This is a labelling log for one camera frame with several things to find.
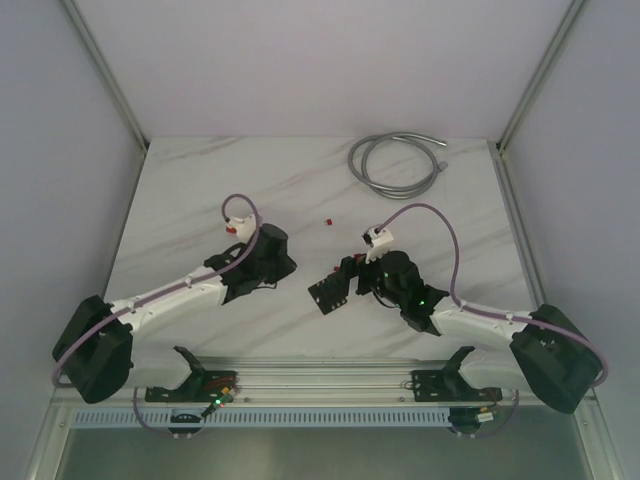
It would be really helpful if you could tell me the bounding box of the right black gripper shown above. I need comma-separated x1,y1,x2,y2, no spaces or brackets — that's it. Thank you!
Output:
327,244,405,309

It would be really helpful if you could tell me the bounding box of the black fuse box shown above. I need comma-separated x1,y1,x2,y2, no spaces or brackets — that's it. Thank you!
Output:
308,272,349,315

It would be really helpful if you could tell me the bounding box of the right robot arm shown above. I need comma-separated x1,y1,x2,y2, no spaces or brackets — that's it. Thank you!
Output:
315,251,606,413

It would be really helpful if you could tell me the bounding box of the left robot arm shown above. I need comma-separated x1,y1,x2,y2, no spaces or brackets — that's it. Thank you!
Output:
52,223,297,404

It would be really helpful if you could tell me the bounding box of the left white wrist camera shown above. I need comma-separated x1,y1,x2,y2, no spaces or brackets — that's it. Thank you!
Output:
225,214,257,243

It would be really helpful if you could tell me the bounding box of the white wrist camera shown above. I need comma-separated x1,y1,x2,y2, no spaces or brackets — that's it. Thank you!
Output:
225,214,257,243
362,226,394,264

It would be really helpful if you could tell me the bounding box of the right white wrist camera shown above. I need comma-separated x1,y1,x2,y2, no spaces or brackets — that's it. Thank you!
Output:
362,226,394,264

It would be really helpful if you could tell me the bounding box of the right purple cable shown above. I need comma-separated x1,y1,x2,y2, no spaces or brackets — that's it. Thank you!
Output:
377,203,611,441

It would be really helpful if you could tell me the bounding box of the coiled grey metal hose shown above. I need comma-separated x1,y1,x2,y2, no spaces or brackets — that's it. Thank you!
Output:
347,131,450,202

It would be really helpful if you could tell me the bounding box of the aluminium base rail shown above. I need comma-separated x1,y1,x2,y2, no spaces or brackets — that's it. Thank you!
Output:
53,352,597,407

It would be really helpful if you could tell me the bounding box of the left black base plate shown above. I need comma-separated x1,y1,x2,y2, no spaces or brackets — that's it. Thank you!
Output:
144,370,237,403

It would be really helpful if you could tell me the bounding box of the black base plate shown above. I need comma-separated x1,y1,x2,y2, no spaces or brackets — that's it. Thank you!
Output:
144,370,237,403
405,370,503,403

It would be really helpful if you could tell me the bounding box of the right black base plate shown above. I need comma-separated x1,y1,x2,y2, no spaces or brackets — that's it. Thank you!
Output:
405,370,503,403

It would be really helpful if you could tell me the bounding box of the slotted grey cable duct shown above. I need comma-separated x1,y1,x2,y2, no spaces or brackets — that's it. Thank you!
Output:
70,406,451,429

